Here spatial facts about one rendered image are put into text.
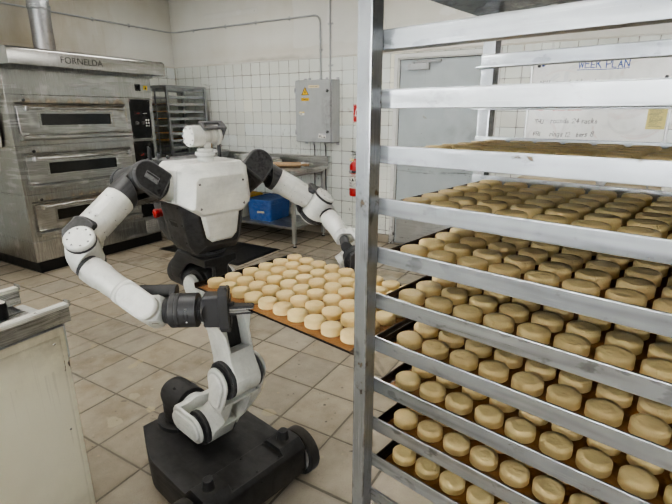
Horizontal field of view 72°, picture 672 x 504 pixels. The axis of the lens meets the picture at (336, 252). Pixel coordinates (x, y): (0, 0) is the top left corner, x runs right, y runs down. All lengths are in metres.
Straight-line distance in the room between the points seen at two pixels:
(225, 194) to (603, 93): 1.17
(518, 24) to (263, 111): 5.70
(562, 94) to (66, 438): 1.70
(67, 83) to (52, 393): 3.93
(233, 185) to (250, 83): 4.92
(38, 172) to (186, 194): 3.67
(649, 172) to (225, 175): 1.20
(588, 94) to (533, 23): 0.12
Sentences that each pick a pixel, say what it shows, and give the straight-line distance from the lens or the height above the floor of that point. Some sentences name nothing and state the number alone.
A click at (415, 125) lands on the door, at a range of 5.28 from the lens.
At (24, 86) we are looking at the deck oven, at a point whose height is 1.71.
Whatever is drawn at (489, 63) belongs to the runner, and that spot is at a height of 1.59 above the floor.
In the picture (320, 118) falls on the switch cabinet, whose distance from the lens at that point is 5.56.
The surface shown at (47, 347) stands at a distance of 1.70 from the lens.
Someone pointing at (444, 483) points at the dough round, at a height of 0.79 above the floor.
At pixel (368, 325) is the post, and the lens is 0.88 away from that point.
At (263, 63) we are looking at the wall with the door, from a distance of 6.32.
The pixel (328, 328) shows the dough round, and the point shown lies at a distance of 1.04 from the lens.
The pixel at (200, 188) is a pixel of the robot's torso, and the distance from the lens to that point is 1.50.
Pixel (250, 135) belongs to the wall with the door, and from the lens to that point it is 6.47.
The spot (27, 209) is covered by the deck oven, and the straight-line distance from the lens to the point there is 5.11.
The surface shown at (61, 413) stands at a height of 0.55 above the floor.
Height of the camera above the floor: 1.48
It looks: 17 degrees down
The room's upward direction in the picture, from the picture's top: straight up
